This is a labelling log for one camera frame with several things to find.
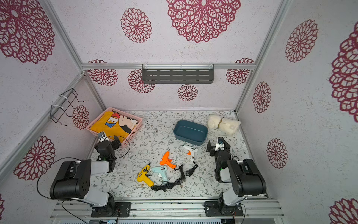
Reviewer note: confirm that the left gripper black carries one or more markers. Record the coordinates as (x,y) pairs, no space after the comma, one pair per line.
(114,142)

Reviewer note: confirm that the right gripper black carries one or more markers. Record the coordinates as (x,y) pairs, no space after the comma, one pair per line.
(214,149)

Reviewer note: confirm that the white hot glue gun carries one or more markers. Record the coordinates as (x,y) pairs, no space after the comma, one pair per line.
(191,152)

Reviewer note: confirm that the yellow hot glue gun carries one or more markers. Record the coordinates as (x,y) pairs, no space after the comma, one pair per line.
(142,176)

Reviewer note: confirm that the orange hot glue gun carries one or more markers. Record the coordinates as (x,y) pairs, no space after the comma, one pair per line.
(166,161)

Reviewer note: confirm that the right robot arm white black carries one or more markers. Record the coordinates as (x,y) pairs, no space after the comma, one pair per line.
(244,177)

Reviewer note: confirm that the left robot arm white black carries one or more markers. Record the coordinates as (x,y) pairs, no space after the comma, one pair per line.
(73,178)

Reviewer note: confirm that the teal plastic storage box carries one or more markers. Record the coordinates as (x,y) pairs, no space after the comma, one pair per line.
(190,132)

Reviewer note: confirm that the mint green hot glue gun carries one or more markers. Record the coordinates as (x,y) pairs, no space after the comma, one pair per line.
(161,171)

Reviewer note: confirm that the white plush toy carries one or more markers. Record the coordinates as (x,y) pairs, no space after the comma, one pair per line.
(225,125)

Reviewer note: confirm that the yellow cartoon t-shirt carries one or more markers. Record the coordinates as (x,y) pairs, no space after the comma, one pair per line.
(112,124)

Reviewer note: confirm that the pink plastic basket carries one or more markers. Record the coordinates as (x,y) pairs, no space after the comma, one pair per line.
(124,141)

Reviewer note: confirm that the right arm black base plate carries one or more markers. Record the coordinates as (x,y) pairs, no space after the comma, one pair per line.
(216,209)

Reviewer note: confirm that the black wire wall rack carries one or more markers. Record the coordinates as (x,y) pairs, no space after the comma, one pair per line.
(58,111)

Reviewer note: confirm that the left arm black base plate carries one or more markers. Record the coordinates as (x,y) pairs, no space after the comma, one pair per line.
(118,209)

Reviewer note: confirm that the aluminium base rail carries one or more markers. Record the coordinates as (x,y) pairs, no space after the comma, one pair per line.
(196,209)

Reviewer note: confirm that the grey wall shelf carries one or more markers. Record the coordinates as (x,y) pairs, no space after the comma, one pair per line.
(178,74)

